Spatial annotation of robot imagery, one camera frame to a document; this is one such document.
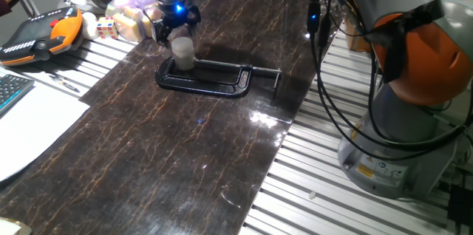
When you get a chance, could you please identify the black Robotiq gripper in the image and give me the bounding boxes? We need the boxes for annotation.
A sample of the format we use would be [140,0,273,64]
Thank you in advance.
[151,0,203,44]

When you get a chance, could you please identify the small clear jar white contents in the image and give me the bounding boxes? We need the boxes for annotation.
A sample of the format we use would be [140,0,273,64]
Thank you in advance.
[172,47,196,72]

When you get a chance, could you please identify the plastic bag of sponges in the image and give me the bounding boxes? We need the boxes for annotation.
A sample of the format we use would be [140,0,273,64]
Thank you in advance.
[105,0,163,43]

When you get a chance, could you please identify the black metal C-clamp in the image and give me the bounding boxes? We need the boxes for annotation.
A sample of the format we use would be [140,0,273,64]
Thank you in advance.
[154,55,282,101]

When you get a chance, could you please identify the Rubik's cube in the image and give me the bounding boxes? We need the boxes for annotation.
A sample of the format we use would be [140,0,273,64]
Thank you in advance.
[96,16,119,40]

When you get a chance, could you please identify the white spool stand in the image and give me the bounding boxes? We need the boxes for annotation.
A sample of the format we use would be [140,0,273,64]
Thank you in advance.
[58,0,108,16]

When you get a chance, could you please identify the dark pen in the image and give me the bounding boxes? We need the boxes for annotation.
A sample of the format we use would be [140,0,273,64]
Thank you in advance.
[49,74,81,93]

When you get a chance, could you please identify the dark marble pattern mat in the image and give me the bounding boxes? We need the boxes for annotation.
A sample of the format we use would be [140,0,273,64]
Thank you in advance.
[0,0,347,235]

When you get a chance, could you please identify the orange black teach pendant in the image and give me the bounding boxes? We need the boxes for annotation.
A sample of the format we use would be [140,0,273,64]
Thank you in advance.
[0,6,84,67]

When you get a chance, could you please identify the large white paper sheet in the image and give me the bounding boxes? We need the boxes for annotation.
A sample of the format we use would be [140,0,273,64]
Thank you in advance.
[0,67,91,183]

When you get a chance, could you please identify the black computer keyboard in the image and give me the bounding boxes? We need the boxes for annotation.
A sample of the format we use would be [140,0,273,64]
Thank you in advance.
[0,74,35,116]

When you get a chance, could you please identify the open brown cardboard box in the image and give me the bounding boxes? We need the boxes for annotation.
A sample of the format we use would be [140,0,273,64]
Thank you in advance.
[343,11,373,53]

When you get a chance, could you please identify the black power box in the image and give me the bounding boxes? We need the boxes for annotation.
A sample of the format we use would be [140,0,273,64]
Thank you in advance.
[446,183,473,228]

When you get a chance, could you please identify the black cable with lit adapter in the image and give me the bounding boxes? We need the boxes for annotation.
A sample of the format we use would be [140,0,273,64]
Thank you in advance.
[306,0,466,162]

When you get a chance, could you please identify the thick black cable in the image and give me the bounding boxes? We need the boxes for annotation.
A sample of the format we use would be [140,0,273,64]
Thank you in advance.
[316,0,473,151]

